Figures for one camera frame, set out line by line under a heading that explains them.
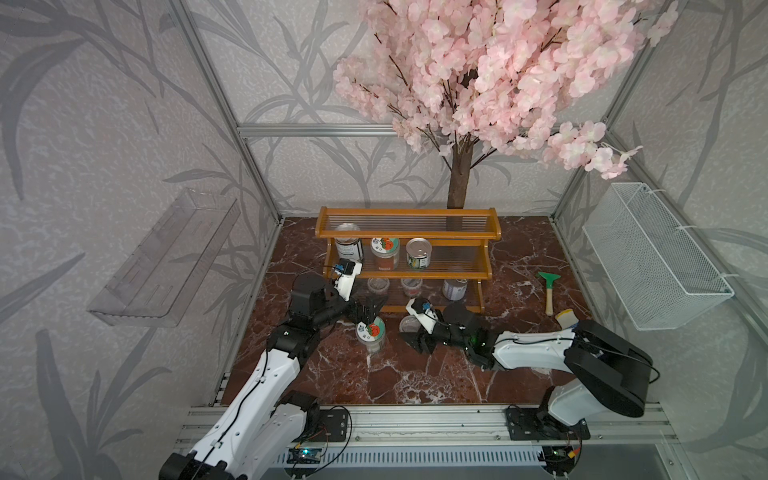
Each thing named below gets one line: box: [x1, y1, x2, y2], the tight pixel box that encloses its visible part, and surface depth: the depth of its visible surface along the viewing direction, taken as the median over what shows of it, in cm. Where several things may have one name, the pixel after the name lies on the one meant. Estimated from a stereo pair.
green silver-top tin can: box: [405, 237, 433, 270], surface depth 86 cm
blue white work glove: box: [555, 309, 579, 329], surface depth 95 cm
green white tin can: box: [334, 222, 361, 262], surface depth 82 cm
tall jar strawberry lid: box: [356, 316, 386, 355], surface depth 83 cm
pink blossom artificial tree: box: [333, 0, 680, 209], surface depth 50 cm
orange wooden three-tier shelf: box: [315, 206, 502, 314], surface depth 86 cm
